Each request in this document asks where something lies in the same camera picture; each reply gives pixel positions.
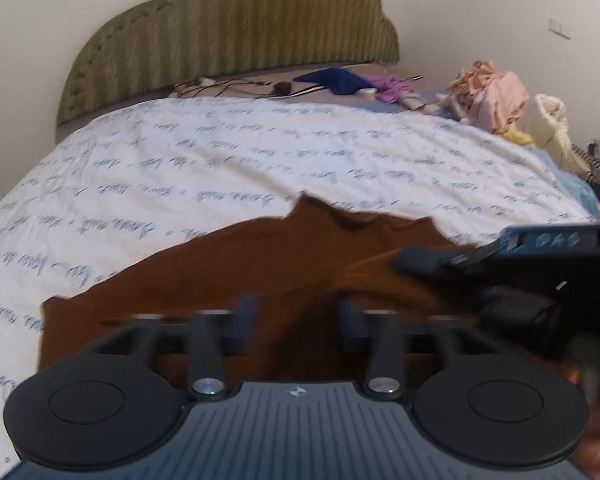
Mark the brown knit sweater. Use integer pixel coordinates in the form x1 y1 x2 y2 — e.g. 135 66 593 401
38 195 452 382

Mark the yellow cloth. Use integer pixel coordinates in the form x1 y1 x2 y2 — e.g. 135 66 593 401
496 124 535 146

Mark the cream fluffy garment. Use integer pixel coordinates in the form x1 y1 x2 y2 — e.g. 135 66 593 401
524 94 588 178

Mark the purple garment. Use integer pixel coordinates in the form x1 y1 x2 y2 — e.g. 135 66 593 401
362 75 415 104

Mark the pink crumpled garment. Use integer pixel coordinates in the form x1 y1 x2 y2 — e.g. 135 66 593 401
446 61 529 133

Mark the dark blue garment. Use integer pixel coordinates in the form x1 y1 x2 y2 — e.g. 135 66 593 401
292 67 375 96

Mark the white script-print duvet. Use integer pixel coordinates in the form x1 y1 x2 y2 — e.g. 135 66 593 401
0 98 600 477

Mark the olive padded headboard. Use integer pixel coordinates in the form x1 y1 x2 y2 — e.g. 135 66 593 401
56 0 400 126

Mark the black charger with cables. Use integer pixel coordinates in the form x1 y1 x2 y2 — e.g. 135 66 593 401
169 77 325 99

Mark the white wall switch right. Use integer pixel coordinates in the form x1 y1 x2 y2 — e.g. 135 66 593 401
547 18 572 40

